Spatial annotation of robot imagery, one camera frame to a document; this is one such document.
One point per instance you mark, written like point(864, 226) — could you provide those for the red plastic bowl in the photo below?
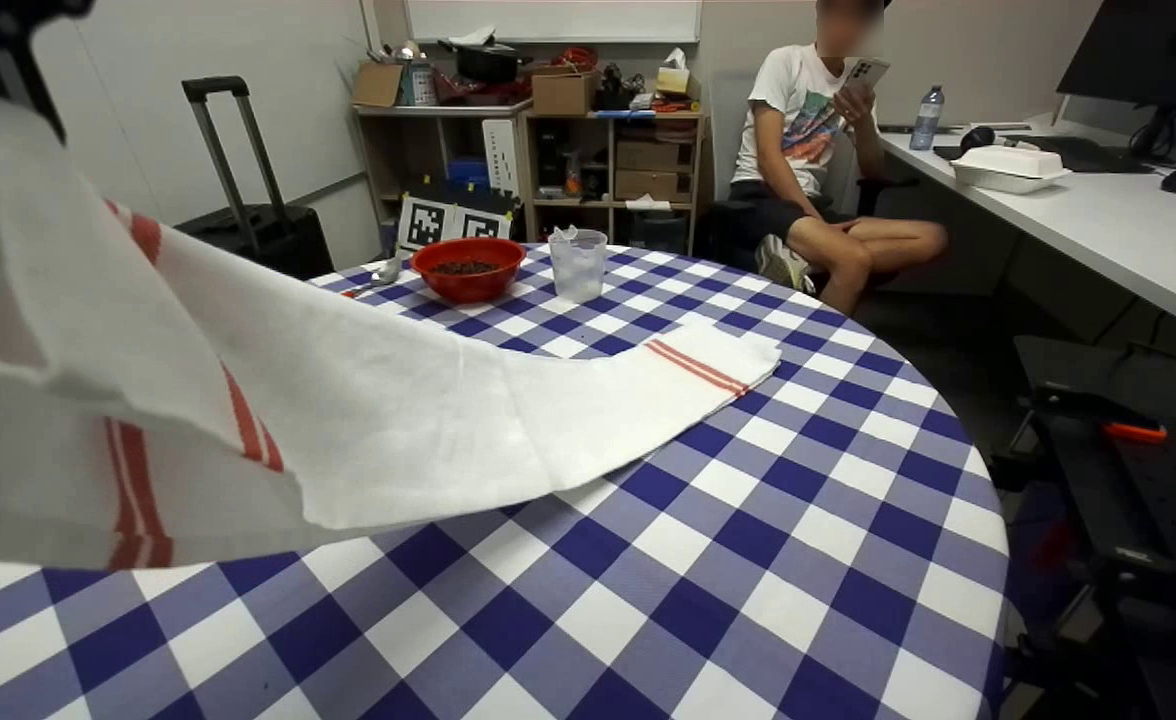
point(471, 273)

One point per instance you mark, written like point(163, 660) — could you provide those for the black computer monitor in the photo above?
point(1135, 53)

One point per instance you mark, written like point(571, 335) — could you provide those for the black wheeled suitcase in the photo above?
point(282, 237)

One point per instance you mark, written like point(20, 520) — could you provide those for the white desk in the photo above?
point(1121, 226)

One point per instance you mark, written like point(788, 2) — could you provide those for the flat cardboard box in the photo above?
point(653, 167)

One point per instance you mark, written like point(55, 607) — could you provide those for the wooden shelf unit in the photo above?
point(526, 162)

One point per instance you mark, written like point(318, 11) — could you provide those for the clear water bottle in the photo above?
point(926, 121)

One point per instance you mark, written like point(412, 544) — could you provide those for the seated person in white t-shirt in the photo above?
point(788, 121)

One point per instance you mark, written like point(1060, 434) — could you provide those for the fiducial marker board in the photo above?
point(452, 226)

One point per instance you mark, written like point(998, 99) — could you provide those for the small open cardboard box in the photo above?
point(378, 85)

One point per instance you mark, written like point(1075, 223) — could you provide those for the black cart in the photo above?
point(1149, 505)

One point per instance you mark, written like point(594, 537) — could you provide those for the white foam food container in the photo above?
point(1011, 170)

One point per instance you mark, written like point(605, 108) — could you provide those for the black pot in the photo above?
point(487, 60)

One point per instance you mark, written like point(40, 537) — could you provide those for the clear plastic measuring cup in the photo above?
point(577, 266)

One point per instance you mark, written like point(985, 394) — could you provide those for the blue white checkered tablecloth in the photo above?
point(694, 584)

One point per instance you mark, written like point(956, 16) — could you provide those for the white cloth with red stripes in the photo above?
point(389, 415)

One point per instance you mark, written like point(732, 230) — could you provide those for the brown cardboard box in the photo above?
point(563, 90)

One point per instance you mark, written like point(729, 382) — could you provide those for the black keyboard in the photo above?
point(1095, 152)

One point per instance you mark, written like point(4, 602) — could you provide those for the wall whiteboard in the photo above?
point(551, 21)

